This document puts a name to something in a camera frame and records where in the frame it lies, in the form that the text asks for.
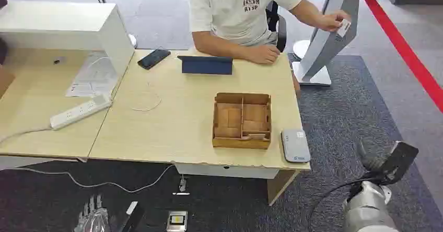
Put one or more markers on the person's left hand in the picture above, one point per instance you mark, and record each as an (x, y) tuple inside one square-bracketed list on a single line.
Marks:
[(330, 20)]

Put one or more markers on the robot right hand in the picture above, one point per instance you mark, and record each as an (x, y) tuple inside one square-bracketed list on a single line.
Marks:
[(393, 163)]

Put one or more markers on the person's right hand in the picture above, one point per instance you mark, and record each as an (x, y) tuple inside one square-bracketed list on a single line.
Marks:
[(264, 54)]

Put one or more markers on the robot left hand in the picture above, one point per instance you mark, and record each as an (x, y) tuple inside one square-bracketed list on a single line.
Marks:
[(92, 218)]

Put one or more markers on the small white card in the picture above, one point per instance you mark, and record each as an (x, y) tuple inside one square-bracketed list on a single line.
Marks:
[(344, 28)]

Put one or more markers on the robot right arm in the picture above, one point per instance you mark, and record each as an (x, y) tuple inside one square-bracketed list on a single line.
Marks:
[(368, 208)]

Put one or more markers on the white slanted floor stand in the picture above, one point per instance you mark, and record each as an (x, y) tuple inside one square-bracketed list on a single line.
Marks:
[(327, 36)]

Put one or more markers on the black office chair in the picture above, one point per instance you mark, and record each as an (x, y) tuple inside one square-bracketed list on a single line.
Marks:
[(278, 28)]

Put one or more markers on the white round base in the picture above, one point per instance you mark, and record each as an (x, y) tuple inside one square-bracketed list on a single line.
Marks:
[(301, 48)]

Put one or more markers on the black bar with white tip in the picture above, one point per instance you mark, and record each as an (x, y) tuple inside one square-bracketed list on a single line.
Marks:
[(131, 217)]

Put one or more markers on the person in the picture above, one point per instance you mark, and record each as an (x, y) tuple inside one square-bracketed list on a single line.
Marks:
[(232, 12)]

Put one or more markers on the blue folded tablet case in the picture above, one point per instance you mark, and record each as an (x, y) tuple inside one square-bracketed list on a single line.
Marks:
[(207, 66)]

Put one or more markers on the wooden compartment box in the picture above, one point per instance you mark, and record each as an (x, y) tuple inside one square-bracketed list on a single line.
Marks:
[(241, 123)]

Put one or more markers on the red floor tape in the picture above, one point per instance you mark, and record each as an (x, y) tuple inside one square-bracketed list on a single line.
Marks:
[(405, 48)]

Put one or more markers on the pale card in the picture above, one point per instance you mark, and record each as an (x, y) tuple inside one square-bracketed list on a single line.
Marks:
[(256, 136)]

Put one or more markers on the silver box with yellow label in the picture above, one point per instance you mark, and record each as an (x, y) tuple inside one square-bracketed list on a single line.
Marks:
[(177, 220)]

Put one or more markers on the small metal drawer key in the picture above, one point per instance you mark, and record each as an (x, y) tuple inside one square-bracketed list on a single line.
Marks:
[(182, 185)]

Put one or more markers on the grey card reader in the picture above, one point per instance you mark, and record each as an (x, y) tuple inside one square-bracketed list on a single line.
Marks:
[(295, 146)]

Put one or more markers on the white power strip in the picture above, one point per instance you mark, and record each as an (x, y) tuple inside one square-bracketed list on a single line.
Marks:
[(80, 111)]

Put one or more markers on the black smartphone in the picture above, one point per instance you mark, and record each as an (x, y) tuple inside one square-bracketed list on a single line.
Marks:
[(154, 58)]

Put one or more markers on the white desk drawer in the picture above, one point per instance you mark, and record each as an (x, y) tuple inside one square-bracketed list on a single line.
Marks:
[(225, 171)]

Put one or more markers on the white paper sheets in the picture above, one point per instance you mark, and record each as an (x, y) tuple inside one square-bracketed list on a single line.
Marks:
[(91, 76)]

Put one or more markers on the white desk shelf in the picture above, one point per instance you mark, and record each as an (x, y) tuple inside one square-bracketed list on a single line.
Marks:
[(65, 26)]

